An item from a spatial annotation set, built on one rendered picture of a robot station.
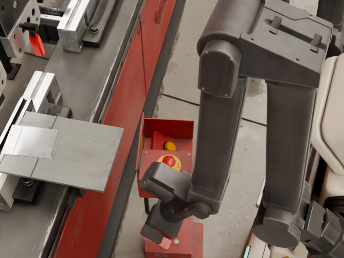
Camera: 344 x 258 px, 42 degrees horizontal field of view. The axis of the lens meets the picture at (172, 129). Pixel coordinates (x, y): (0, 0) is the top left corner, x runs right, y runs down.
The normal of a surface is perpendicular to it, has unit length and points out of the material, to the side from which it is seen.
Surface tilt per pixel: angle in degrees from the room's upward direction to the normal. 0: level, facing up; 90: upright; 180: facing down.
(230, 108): 90
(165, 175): 23
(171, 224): 27
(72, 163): 0
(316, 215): 37
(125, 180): 0
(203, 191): 90
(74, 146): 0
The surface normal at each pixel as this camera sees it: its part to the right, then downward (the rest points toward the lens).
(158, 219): 0.42, -0.37
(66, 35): -0.21, 0.81
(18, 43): 0.98, 0.17
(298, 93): -0.27, 0.90
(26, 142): 0.00, -0.56
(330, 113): -0.63, -0.61
